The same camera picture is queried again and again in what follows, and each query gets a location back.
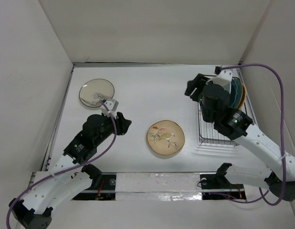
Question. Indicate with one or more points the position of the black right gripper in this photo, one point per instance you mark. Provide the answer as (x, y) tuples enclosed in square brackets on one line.
[(194, 84)]

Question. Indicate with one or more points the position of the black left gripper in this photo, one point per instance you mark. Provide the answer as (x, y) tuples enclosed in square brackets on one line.
[(123, 121)]

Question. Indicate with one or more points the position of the beige plate with bird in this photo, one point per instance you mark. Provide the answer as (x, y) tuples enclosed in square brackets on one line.
[(165, 137)]

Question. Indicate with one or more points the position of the light blue flower plate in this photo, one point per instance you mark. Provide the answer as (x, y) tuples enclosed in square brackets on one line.
[(238, 92)]

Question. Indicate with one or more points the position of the orange woven wicker plate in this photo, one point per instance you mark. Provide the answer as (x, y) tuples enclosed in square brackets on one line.
[(243, 97)]

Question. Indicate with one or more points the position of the dark teal scalloped plate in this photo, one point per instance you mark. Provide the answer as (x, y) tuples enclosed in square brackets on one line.
[(232, 94)]

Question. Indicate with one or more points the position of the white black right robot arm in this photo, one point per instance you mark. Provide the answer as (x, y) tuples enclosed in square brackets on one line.
[(278, 177)]

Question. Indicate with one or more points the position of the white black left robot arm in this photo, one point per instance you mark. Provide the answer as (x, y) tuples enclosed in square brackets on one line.
[(72, 173)]

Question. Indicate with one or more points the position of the cream plate with tree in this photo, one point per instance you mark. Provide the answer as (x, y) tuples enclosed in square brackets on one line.
[(94, 91)]

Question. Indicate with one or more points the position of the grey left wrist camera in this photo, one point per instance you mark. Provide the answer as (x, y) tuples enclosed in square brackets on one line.
[(111, 104)]

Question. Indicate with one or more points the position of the dark wire dish rack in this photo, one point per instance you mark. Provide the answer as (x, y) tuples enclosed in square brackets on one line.
[(209, 136)]

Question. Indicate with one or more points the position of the metal base rail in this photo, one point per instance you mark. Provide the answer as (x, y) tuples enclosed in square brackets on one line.
[(162, 187)]

